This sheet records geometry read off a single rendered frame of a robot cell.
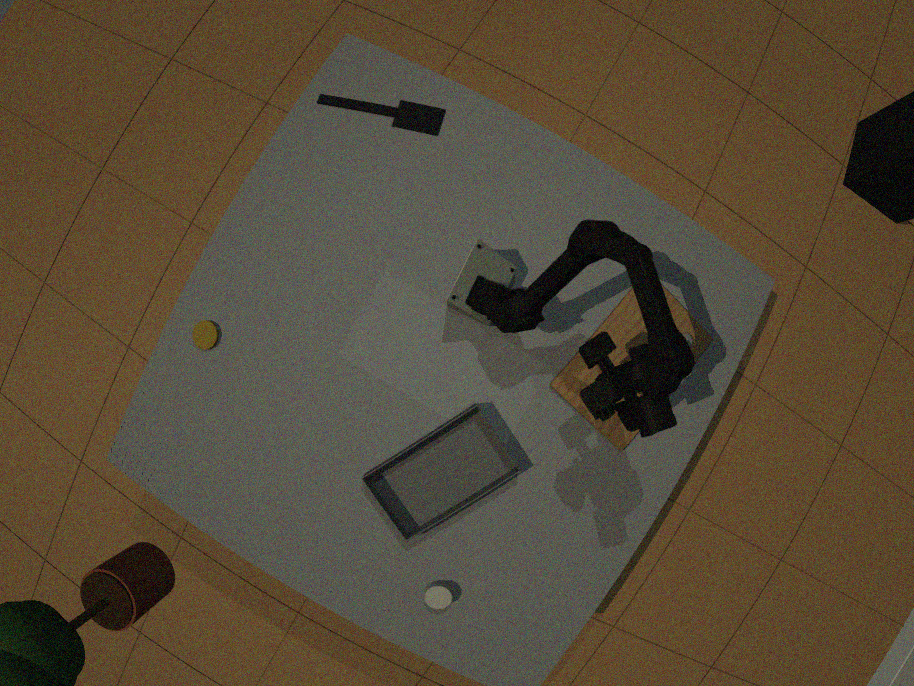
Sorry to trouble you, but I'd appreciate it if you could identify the wooden board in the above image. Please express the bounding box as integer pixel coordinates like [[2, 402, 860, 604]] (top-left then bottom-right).
[[549, 284, 713, 451]]

